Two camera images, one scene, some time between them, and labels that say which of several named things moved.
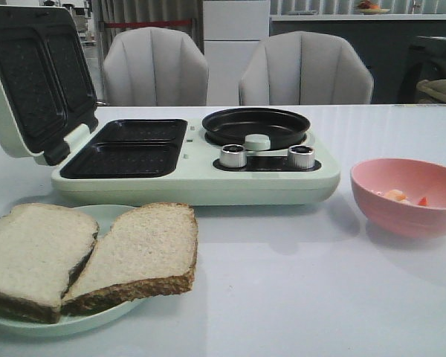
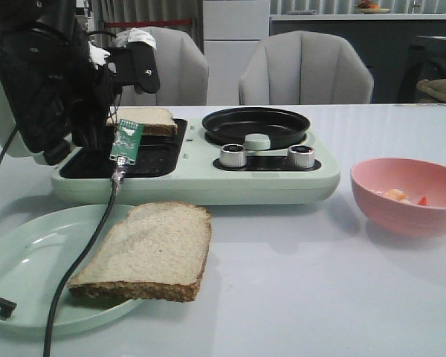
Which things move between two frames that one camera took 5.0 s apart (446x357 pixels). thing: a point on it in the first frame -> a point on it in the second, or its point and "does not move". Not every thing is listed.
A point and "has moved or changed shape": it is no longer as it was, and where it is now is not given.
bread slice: (32, 256) -> (155, 121)
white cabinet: (233, 30) does not move
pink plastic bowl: (408, 198) does not move
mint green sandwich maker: (172, 162) does not move
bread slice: (149, 251) has moved or changed shape
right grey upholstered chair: (305, 68) does not move
